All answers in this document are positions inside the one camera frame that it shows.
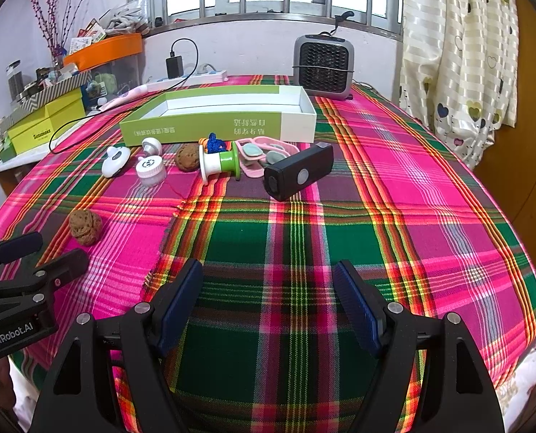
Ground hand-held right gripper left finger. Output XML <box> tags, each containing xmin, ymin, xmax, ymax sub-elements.
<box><xmin>29</xmin><ymin>258</ymin><xmax>205</xmax><ymax>433</ymax></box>

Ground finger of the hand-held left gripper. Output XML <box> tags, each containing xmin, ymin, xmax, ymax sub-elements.
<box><xmin>0</xmin><ymin>248</ymin><xmax>91</xmax><ymax>323</ymax></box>
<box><xmin>0</xmin><ymin>232</ymin><xmax>44</xmax><ymax>283</ymax></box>

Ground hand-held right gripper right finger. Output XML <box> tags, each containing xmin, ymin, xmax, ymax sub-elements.
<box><xmin>333</xmin><ymin>259</ymin><xmax>505</xmax><ymax>433</ymax></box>

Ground brown walnut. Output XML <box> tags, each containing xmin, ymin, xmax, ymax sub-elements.
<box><xmin>69</xmin><ymin>210</ymin><xmax>103</xmax><ymax>246</ymax></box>
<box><xmin>175</xmin><ymin>143</ymin><xmax>202</xmax><ymax>173</ymax></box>

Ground white panda-shaped gadget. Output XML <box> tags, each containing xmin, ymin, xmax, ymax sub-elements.
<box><xmin>102</xmin><ymin>145</ymin><xmax>131</xmax><ymax>178</ymax></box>

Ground white round cap jar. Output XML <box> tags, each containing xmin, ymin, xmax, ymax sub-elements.
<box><xmin>136</xmin><ymin>156</ymin><xmax>166</xmax><ymax>188</ymax></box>

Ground green white spool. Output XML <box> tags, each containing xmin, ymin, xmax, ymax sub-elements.
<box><xmin>198</xmin><ymin>142</ymin><xmax>242</xmax><ymax>185</ymax></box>

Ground black rectangular device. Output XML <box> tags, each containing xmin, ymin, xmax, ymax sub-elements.
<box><xmin>263</xmin><ymin>143</ymin><xmax>335</xmax><ymax>201</ymax></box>

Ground blue cord with orange beads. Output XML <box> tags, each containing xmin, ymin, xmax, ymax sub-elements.
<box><xmin>199</xmin><ymin>133</ymin><xmax>230</xmax><ymax>154</ymax></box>

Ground pink clip with grey pad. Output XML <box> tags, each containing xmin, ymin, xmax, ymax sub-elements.
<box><xmin>234</xmin><ymin>141</ymin><xmax>273</xmax><ymax>179</ymax></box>
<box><xmin>261</xmin><ymin>141</ymin><xmax>300</xmax><ymax>165</ymax></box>

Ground green white cardboard box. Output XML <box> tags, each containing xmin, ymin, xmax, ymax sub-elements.
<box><xmin>119</xmin><ymin>85</ymin><xmax>317</xmax><ymax>147</ymax></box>

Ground white shelf board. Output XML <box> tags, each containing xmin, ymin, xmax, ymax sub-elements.
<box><xmin>0</xmin><ymin>144</ymin><xmax>48</xmax><ymax>176</ymax></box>

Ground pink green plaid cloth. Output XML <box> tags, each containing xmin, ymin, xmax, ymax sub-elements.
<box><xmin>0</xmin><ymin>73</ymin><xmax>536</xmax><ymax>433</ymax></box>

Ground yellow-green box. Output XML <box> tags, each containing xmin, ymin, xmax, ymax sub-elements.
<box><xmin>7</xmin><ymin>88</ymin><xmax>88</xmax><ymax>156</ymax></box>

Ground chevron patterned box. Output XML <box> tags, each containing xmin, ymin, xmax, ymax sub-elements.
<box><xmin>13</xmin><ymin>70</ymin><xmax>93</xmax><ymax>113</ymax></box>

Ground glass jar with black lid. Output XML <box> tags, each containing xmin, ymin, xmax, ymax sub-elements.
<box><xmin>6</xmin><ymin>61</ymin><xmax>25</xmax><ymax>100</ymax></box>

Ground blue toy pack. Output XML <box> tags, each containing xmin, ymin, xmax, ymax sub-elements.
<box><xmin>81</xmin><ymin>79</ymin><xmax>111</xmax><ymax>111</ymax></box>

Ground pink white tube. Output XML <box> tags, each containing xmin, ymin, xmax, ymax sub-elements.
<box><xmin>97</xmin><ymin>83</ymin><xmax>154</xmax><ymax>111</ymax></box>

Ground light green pouch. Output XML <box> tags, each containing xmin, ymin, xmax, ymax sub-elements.
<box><xmin>99</xmin><ymin>74</ymin><xmax>124</xmax><ymax>95</ymax></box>

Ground white floral sheet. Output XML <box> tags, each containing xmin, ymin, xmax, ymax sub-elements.
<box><xmin>498</xmin><ymin>295</ymin><xmax>536</xmax><ymax>398</ymax></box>

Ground purple flower branches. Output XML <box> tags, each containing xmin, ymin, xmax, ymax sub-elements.
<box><xmin>29</xmin><ymin>0</ymin><xmax>100</xmax><ymax>66</ymax></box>

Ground clear bin with orange lid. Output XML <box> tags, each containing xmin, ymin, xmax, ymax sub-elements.
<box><xmin>63</xmin><ymin>33</ymin><xmax>143</xmax><ymax>100</ymax></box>

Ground wooden cabinet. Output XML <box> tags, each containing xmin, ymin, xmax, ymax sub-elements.
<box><xmin>475</xmin><ymin>0</ymin><xmax>536</xmax><ymax>253</ymax></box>

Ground coloured paper packets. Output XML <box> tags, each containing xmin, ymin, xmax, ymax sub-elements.
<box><xmin>67</xmin><ymin>18</ymin><xmax>109</xmax><ymax>52</ymax></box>

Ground white power strip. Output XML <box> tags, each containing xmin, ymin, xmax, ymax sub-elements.
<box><xmin>144</xmin><ymin>69</ymin><xmax>228</xmax><ymax>93</ymax></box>

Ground grey space heater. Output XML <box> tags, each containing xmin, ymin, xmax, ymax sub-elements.
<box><xmin>293</xmin><ymin>34</ymin><xmax>356</xmax><ymax>100</ymax></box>

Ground plastic bag of white items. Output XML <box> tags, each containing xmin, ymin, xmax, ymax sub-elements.
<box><xmin>99</xmin><ymin>0</ymin><xmax>149</xmax><ymax>34</ymax></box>

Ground cream curtain with hearts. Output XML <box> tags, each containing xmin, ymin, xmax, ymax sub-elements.
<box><xmin>399</xmin><ymin>0</ymin><xmax>521</xmax><ymax>170</ymax></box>

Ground black charger cable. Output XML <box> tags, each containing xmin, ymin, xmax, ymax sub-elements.
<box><xmin>48</xmin><ymin>38</ymin><xmax>200</xmax><ymax>155</ymax></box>

